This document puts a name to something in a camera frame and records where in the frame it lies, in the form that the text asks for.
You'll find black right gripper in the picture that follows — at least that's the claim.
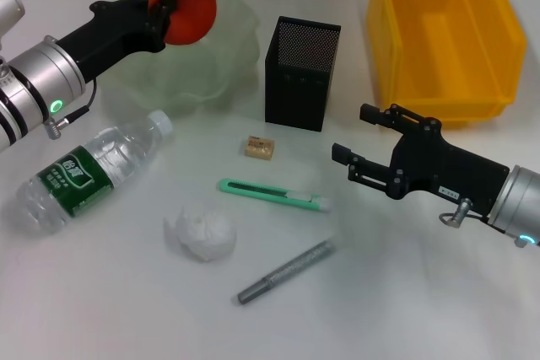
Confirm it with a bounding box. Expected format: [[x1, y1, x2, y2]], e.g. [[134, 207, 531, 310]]
[[331, 102, 511, 215]]

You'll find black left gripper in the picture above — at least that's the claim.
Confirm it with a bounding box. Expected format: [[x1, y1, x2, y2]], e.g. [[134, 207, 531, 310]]
[[54, 0, 181, 83]]

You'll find clear green-label water bottle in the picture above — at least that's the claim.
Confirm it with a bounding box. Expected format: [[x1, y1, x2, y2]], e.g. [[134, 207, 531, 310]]
[[15, 109, 175, 235]]

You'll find white paper ball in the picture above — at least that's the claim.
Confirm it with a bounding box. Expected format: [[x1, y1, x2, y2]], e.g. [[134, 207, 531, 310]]
[[163, 206, 238, 265]]

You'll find pale green glass fruit plate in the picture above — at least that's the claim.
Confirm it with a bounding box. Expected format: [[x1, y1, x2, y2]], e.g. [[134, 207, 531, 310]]
[[99, 0, 261, 119]]

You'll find black mesh pen holder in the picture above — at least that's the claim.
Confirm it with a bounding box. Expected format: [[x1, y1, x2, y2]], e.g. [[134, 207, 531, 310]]
[[264, 15, 342, 132]]

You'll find green utility knife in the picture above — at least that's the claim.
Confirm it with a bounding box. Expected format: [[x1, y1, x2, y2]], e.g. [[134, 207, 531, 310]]
[[217, 178, 332, 214]]

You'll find grey marker pen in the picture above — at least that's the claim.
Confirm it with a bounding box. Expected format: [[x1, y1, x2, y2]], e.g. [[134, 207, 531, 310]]
[[236, 239, 338, 306]]

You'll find yellow plastic bin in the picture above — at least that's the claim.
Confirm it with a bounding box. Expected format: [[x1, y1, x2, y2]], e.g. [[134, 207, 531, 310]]
[[364, 0, 528, 132]]

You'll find right arm connector cable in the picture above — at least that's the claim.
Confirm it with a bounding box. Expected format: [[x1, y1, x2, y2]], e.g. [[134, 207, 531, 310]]
[[438, 197, 494, 227]]

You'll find arm connector cable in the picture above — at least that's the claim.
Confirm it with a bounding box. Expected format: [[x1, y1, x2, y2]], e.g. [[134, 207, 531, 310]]
[[43, 80, 99, 141], [438, 197, 494, 227]]

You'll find left arm connector cable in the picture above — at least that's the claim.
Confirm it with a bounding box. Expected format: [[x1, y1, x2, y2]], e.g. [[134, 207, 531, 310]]
[[43, 80, 99, 141]]

